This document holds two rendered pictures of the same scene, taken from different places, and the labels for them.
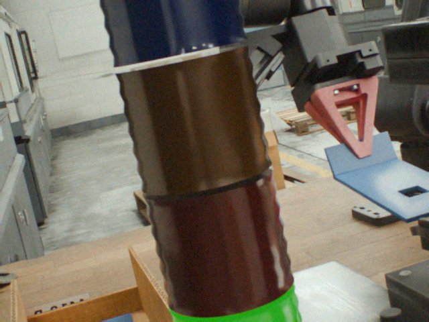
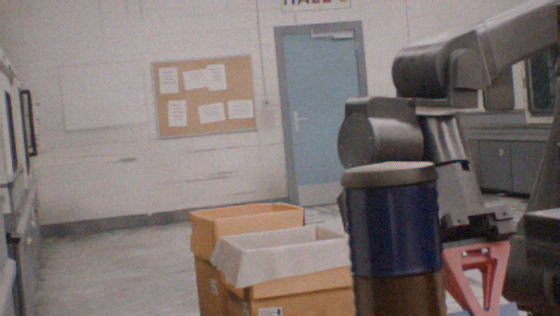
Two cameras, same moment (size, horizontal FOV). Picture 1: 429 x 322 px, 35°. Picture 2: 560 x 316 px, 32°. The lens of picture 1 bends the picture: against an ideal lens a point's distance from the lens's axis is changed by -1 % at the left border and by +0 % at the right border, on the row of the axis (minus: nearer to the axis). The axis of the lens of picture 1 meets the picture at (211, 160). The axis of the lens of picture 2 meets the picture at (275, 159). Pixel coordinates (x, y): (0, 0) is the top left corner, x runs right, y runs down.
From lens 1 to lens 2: 0.21 m
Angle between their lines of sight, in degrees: 8
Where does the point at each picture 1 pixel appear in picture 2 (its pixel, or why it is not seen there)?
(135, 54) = (373, 268)
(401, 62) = (539, 249)
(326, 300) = not seen: outside the picture
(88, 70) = (103, 150)
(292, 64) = not seen: hidden behind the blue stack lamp
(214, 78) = (424, 290)
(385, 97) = (515, 260)
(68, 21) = (84, 81)
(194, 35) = (414, 262)
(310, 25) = (442, 179)
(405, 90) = not seen: hidden behind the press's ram
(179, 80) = (402, 289)
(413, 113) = (545, 282)
